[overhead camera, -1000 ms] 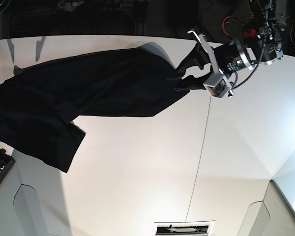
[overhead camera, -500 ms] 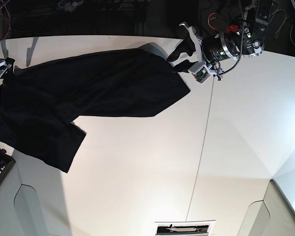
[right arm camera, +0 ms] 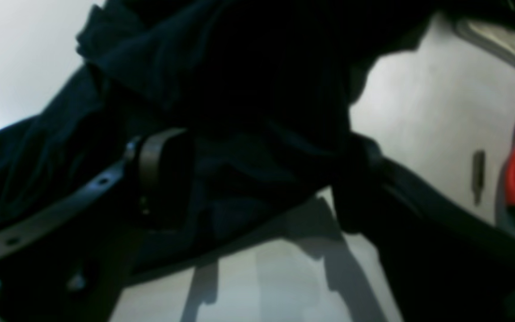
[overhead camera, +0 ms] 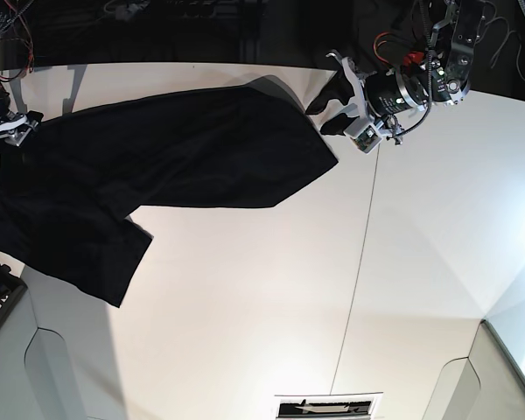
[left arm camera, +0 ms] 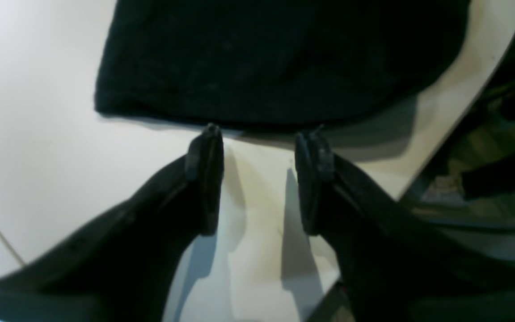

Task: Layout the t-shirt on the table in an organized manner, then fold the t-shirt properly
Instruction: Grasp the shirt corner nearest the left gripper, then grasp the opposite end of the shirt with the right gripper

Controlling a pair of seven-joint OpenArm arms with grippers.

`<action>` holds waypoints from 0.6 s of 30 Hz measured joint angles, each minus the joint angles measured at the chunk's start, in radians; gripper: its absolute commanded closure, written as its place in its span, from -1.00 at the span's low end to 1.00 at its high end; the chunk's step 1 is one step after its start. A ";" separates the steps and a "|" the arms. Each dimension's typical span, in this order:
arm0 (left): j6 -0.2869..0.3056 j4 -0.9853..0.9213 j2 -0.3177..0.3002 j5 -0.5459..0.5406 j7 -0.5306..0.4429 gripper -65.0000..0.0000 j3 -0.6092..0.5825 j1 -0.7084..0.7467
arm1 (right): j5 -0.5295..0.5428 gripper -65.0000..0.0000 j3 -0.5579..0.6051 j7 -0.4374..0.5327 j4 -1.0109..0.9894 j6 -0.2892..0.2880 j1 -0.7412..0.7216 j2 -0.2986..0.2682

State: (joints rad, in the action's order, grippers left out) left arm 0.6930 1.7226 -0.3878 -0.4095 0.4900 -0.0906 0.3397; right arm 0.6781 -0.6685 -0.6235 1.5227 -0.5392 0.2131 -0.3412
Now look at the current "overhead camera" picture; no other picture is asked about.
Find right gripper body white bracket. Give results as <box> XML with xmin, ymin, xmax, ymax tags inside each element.
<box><xmin>0</xmin><ymin>111</ymin><xmax>35</xmax><ymax>147</ymax></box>

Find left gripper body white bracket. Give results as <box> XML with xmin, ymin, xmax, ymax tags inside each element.
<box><xmin>326</xmin><ymin>50</ymin><xmax>382</xmax><ymax>134</ymax></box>

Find black graphic t-shirt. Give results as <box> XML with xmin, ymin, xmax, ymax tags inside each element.
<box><xmin>0</xmin><ymin>85</ymin><xmax>338</xmax><ymax>306</ymax></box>

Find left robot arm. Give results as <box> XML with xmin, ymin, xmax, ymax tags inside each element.
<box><xmin>305</xmin><ymin>1</ymin><xmax>486</xmax><ymax>150</ymax></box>

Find printed paper label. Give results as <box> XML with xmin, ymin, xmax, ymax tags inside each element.
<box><xmin>275</xmin><ymin>392</ymin><xmax>383</xmax><ymax>420</ymax></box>

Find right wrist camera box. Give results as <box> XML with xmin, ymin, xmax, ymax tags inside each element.
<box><xmin>344</xmin><ymin>118</ymin><xmax>382</xmax><ymax>154</ymax></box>

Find grey cable loop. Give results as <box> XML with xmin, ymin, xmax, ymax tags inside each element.
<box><xmin>485</xmin><ymin>0</ymin><xmax>525</xmax><ymax>84</ymax></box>

